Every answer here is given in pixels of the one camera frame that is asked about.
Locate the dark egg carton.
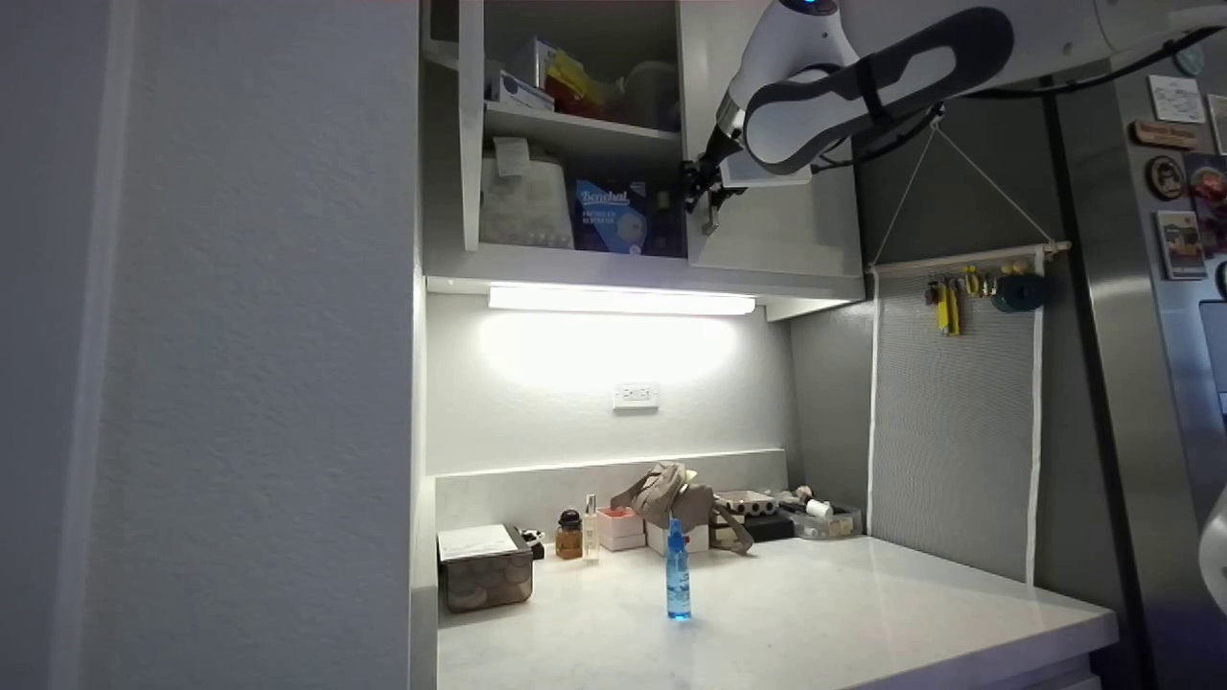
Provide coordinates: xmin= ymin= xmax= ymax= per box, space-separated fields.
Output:
xmin=742 ymin=507 xmax=797 ymax=541

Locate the stainless steel refrigerator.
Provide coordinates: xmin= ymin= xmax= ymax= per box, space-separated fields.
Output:
xmin=1056 ymin=0 xmax=1227 ymax=690

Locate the under-cabinet light strip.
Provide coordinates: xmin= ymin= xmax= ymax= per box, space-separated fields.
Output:
xmin=487 ymin=284 xmax=755 ymax=320

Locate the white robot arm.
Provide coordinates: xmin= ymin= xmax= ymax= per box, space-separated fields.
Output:
xmin=682 ymin=0 xmax=1227 ymax=216

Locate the white cabinet door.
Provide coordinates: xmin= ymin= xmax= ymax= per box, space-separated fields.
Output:
xmin=679 ymin=0 xmax=863 ymax=281
xmin=457 ymin=0 xmax=487 ymax=251

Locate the crumpled brown paper bag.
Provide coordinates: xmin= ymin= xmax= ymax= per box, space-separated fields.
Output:
xmin=615 ymin=464 xmax=755 ymax=557

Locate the blue plastic bottle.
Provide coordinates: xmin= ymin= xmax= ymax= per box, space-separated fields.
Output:
xmin=666 ymin=514 xmax=695 ymax=622

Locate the printed paper bag in cabinet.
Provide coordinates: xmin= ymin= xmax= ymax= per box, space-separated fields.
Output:
xmin=479 ymin=138 xmax=572 ymax=251

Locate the pink box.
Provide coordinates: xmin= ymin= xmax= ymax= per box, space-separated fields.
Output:
xmin=599 ymin=507 xmax=643 ymax=551

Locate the blue package in cabinet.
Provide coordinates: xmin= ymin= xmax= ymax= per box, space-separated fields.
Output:
xmin=572 ymin=180 xmax=686 ymax=256

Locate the hanging white pegboard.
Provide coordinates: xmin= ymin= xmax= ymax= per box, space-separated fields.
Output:
xmin=866 ymin=247 xmax=1062 ymax=583

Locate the brown box white lid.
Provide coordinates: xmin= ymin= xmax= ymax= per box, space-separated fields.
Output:
xmin=436 ymin=525 xmax=533 ymax=613

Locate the white wall outlet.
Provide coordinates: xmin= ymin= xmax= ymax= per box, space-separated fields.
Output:
xmin=615 ymin=382 xmax=661 ymax=409

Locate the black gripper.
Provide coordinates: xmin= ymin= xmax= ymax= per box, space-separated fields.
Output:
xmin=679 ymin=127 xmax=741 ymax=235

